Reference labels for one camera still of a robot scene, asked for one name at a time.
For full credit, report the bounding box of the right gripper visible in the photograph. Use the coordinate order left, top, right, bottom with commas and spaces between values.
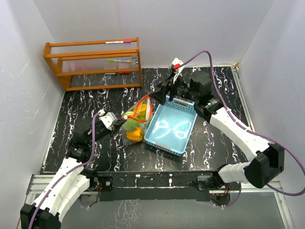
149, 73, 199, 105

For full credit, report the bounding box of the green cabbage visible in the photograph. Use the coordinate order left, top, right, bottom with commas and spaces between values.
124, 118, 140, 131
137, 115, 149, 121

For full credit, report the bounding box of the clear zip top bag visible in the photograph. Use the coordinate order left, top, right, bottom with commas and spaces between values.
122, 94, 153, 146

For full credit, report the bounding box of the orange bell pepper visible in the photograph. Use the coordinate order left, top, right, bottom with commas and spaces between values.
126, 127, 143, 142

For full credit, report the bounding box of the yellow star fruit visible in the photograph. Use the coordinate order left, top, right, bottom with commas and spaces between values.
133, 103, 147, 116

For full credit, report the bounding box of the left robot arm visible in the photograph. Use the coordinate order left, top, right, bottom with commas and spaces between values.
20, 110, 127, 229

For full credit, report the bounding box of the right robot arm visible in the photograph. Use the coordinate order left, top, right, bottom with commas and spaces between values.
150, 71, 285, 189

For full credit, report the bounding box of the light blue plastic basket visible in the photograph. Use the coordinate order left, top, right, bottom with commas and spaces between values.
144, 96, 197, 156

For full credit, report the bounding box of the white pink pen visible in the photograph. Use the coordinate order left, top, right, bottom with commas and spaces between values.
105, 41, 132, 44

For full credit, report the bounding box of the green yellow pen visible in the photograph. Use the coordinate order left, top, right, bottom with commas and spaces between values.
107, 59, 132, 63

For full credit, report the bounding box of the wooden shelf rack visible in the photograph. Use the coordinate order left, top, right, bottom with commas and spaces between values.
42, 37, 142, 91

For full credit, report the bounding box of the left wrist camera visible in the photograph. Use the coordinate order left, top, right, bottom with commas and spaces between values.
98, 109, 118, 131

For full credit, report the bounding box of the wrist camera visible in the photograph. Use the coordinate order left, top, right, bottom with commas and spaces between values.
98, 109, 118, 131
169, 57, 184, 84

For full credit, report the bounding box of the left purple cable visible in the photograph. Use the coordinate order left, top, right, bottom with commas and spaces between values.
27, 110, 105, 229

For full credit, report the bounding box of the purple cable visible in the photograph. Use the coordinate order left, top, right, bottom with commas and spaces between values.
177, 50, 305, 208
27, 110, 105, 229

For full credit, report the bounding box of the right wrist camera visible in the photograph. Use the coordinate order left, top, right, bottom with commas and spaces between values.
169, 57, 184, 84

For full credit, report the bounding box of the aluminium frame rail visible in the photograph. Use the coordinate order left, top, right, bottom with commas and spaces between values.
20, 169, 282, 229

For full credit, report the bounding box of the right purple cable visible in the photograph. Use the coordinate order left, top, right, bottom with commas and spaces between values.
177, 50, 305, 208

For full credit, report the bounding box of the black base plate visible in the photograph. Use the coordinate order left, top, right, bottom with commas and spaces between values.
84, 171, 227, 202

